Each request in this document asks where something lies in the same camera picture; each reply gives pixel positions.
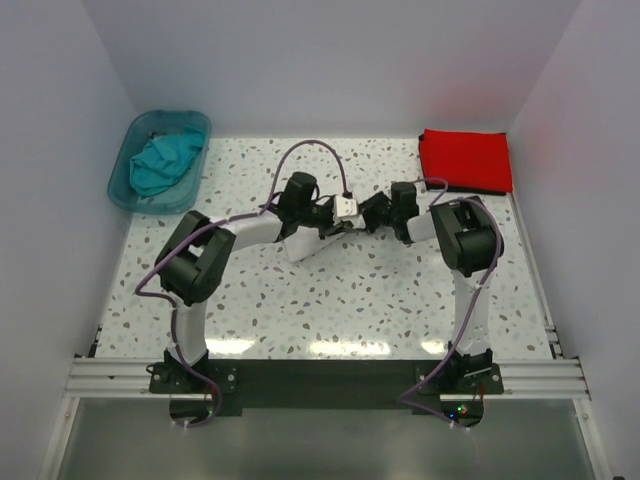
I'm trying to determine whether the white t shirt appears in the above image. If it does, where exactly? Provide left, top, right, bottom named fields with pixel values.
left=278, top=213, right=365, bottom=263

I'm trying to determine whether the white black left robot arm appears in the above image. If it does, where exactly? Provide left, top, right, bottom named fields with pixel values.
left=155, top=172, right=358, bottom=392

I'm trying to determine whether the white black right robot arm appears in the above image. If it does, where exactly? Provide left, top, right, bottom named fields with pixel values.
left=358, top=182, right=504, bottom=393

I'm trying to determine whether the red folded t shirt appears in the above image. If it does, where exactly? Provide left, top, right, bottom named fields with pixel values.
left=418, top=129, right=513, bottom=193

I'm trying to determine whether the teal crumpled t shirt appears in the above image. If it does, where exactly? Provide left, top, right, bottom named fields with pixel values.
left=129, top=125, right=206, bottom=198

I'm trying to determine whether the teal plastic bin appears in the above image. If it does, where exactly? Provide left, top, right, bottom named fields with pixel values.
left=107, top=110, right=211, bottom=215

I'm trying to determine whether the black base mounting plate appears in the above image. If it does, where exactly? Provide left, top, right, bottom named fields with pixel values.
left=146, top=355, right=505, bottom=427

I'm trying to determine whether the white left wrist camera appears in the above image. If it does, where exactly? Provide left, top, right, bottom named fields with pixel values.
left=333, top=195, right=358, bottom=222

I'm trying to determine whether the aluminium frame rail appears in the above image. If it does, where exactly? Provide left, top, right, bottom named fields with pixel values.
left=64, top=358, right=590, bottom=400

